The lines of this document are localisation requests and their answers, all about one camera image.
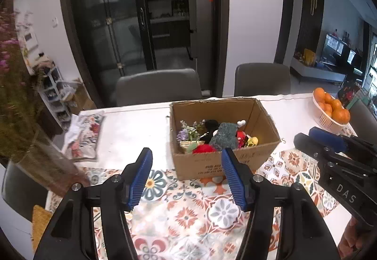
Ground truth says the white shelf rack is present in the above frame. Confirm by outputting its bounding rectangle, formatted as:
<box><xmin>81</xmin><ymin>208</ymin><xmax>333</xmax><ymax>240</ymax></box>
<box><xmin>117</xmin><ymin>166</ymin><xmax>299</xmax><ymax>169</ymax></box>
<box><xmin>37</xmin><ymin>65</ymin><xmax>78</xmax><ymax>131</ymax></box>

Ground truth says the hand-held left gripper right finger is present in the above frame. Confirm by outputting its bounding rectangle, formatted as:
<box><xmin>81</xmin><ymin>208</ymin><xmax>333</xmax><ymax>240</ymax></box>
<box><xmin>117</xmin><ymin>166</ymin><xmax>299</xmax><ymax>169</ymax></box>
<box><xmin>221</xmin><ymin>147</ymin><xmax>339</xmax><ymax>260</ymax></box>

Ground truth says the grey dining chair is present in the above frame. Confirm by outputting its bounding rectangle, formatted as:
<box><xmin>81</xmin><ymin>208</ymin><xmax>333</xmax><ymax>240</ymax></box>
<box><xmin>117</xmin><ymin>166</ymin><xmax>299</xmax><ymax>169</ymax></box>
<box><xmin>115</xmin><ymin>68</ymin><xmax>202</xmax><ymax>107</ymax></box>
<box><xmin>349</xmin><ymin>99</ymin><xmax>377</xmax><ymax>125</ymax></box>
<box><xmin>235</xmin><ymin>63</ymin><xmax>292</xmax><ymax>98</ymax></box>
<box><xmin>1</xmin><ymin>160</ymin><xmax>49</xmax><ymax>222</ymax></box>

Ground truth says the white tv cabinet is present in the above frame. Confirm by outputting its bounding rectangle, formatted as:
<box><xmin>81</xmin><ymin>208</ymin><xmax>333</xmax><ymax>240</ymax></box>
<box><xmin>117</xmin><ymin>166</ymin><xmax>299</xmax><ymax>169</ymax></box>
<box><xmin>290</xmin><ymin>56</ymin><xmax>348</xmax><ymax>84</ymax></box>

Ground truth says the computer monitor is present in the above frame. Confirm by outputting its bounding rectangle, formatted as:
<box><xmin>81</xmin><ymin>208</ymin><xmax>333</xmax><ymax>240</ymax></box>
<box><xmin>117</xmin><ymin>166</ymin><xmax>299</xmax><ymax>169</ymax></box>
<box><xmin>322</xmin><ymin>34</ymin><xmax>346</xmax><ymax>60</ymax></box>

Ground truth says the red pompom plush with leaf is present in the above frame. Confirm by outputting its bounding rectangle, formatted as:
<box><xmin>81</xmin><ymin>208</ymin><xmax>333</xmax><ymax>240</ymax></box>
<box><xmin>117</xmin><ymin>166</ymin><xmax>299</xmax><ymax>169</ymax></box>
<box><xmin>185</xmin><ymin>142</ymin><xmax>219</xmax><ymax>155</ymax></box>

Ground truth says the black plush toy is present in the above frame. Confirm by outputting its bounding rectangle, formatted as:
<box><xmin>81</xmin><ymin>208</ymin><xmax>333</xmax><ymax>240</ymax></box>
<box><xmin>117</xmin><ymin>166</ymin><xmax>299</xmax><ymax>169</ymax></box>
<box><xmin>200</xmin><ymin>119</ymin><xmax>220</xmax><ymax>143</ymax></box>

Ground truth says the small red plush toy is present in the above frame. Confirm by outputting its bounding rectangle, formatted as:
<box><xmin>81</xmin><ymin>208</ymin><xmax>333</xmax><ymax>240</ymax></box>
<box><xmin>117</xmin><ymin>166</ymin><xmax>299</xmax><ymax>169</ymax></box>
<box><xmin>237</xmin><ymin>130</ymin><xmax>250</xmax><ymax>148</ymax></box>

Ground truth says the dark floral bag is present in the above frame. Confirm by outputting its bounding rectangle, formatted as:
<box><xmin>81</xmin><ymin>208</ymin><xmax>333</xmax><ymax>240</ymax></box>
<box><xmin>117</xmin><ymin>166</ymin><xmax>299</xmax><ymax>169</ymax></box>
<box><xmin>339</xmin><ymin>84</ymin><xmax>361</xmax><ymax>107</ymax></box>

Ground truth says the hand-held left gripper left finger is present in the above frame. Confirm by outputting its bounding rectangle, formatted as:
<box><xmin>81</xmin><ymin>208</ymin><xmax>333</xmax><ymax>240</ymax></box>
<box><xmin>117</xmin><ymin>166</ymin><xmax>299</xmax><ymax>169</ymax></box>
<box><xmin>33</xmin><ymin>147</ymin><xmax>154</xmax><ymax>260</ymax></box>

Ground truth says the white fruit basket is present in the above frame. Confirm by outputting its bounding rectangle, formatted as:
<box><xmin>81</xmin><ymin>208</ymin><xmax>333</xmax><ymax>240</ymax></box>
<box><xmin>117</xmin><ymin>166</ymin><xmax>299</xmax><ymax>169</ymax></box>
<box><xmin>312</xmin><ymin>92</ymin><xmax>351</xmax><ymax>134</ymax></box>

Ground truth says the patterned tile table mat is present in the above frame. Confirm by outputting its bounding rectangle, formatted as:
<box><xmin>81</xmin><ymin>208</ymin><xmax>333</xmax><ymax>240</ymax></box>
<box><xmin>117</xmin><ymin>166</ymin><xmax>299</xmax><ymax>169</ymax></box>
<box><xmin>45</xmin><ymin>138</ymin><xmax>359</xmax><ymax>260</ymax></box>

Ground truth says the purple artificial flower bunch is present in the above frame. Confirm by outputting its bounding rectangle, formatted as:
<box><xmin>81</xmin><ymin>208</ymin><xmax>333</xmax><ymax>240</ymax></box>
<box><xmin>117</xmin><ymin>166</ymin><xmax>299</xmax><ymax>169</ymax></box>
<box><xmin>177</xmin><ymin>120</ymin><xmax>207</xmax><ymax>143</ymax></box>

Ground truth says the woven straw coaster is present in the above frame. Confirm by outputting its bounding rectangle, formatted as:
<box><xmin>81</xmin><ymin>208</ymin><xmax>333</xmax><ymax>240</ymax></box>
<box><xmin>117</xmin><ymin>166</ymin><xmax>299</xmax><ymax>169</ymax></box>
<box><xmin>32</xmin><ymin>205</ymin><xmax>54</xmax><ymax>252</ymax></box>

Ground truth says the pile of oranges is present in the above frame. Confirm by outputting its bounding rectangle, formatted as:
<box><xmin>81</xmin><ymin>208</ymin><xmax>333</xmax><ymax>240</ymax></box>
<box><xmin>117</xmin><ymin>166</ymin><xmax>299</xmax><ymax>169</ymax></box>
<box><xmin>314</xmin><ymin>87</ymin><xmax>351</xmax><ymax>125</ymax></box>

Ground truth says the dark glass sliding door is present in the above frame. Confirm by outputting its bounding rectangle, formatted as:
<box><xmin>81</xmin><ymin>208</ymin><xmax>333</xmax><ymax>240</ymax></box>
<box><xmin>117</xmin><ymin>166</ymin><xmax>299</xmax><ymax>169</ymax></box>
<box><xmin>59</xmin><ymin>0</ymin><xmax>230</xmax><ymax>108</ymax></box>

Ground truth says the dark door with gold handle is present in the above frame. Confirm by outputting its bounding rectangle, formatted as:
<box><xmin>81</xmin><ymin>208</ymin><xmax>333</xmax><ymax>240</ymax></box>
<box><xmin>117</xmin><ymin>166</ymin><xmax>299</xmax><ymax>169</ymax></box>
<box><xmin>296</xmin><ymin>0</ymin><xmax>325</xmax><ymax>58</ymax></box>

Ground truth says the yellow bag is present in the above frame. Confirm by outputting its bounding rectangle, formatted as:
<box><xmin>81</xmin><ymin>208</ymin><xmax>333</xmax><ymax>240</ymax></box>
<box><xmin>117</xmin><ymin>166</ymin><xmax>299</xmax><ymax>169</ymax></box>
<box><xmin>303</xmin><ymin>48</ymin><xmax>316</xmax><ymax>66</ymax></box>

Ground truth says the cardboard box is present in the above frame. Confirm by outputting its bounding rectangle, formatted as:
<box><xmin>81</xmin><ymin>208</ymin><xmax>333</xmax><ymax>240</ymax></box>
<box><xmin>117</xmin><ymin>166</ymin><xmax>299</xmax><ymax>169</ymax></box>
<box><xmin>169</xmin><ymin>98</ymin><xmax>281</xmax><ymax>181</ymax></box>

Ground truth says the dried flower bouquet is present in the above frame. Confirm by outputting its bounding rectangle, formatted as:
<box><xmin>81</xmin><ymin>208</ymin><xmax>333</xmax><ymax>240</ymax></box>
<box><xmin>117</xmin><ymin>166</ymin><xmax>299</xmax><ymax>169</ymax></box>
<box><xmin>0</xmin><ymin>0</ymin><xmax>59</xmax><ymax>166</ymax></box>

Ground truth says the brown glass vase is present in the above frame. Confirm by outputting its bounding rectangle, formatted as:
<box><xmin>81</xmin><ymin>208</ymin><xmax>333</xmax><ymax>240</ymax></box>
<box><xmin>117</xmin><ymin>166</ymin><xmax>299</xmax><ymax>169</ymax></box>
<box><xmin>12</xmin><ymin>127</ymin><xmax>89</xmax><ymax>198</ymax></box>

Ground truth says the person's right hand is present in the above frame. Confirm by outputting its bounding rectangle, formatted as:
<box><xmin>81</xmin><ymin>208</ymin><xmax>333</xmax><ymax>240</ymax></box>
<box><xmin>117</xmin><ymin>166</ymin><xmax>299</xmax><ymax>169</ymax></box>
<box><xmin>339</xmin><ymin>216</ymin><xmax>365</xmax><ymax>259</ymax></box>

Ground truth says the green knitted cloth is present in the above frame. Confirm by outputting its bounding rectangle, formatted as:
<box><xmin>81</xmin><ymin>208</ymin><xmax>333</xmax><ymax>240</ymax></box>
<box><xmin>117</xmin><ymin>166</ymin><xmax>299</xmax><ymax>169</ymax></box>
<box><xmin>212</xmin><ymin>122</ymin><xmax>241</xmax><ymax>151</ymax></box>

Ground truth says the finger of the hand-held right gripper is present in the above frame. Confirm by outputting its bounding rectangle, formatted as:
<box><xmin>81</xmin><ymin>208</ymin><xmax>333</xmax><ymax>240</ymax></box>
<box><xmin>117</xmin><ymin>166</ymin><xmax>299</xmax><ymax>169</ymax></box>
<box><xmin>309</xmin><ymin>127</ymin><xmax>354</xmax><ymax>155</ymax></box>
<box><xmin>294</xmin><ymin>133</ymin><xmax>335</xmax><ymax>167</ymax></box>

